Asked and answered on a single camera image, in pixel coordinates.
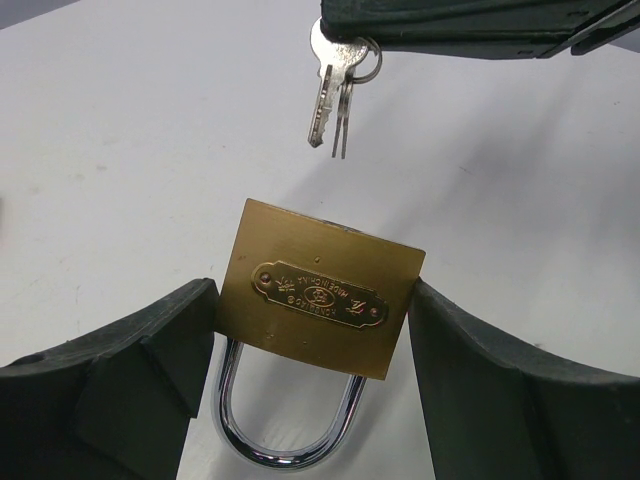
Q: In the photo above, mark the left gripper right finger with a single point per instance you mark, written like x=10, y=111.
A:
x=496, y=407

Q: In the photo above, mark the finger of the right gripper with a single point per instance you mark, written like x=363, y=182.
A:
x=478, y=29
x=621, y=20

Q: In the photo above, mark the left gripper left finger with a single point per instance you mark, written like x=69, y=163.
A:
x=115, y=403

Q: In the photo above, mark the brass padlock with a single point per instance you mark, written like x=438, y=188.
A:
x=316, y=292

